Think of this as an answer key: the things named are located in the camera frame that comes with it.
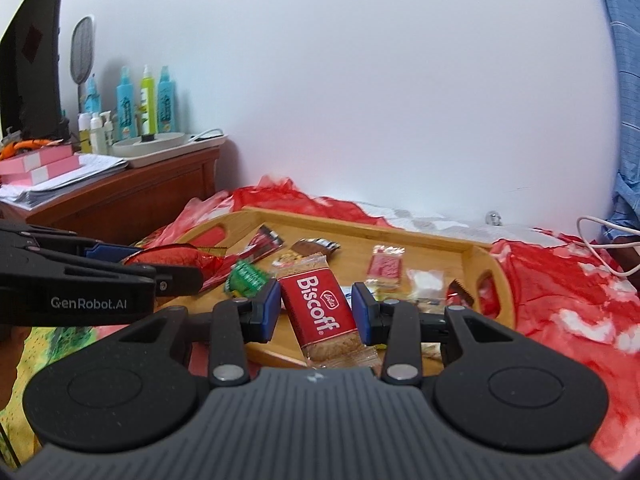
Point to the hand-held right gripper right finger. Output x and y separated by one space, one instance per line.
361 312

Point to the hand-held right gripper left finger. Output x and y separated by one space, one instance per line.
267 310

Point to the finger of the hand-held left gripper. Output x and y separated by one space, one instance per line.
177 280
107 252

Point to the shiny red snack bag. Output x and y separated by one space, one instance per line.
175 255

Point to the green snack packet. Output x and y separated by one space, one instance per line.
247 277

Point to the red biscuit packet clear ends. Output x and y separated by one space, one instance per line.
320 310

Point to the pink snack packet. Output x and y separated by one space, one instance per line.
385 267

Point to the red stick snack packet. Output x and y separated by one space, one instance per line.
262 244

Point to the white clear-wrapped snack packet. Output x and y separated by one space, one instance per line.
425 280

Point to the brown snack bar packet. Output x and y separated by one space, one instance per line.
315 247

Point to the wooden tray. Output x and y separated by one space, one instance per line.
345 230

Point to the red-brown wooden cabinet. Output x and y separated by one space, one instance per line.
135 195

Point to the stack of papers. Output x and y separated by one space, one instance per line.
75 180

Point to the white pump bottle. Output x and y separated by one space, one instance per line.
109 127
85 135
98 137

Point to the orange tool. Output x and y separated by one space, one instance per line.
30 146

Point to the beige rectangular tray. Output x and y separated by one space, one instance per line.
200 147

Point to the green spray bottle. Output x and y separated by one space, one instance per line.
147 105

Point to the small blue spray bottle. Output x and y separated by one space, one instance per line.
93 96

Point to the electric fly swatter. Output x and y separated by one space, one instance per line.
82 50

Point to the dark monitor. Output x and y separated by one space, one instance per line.
30 50

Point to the blue plaid cloth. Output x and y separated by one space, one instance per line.
627 100

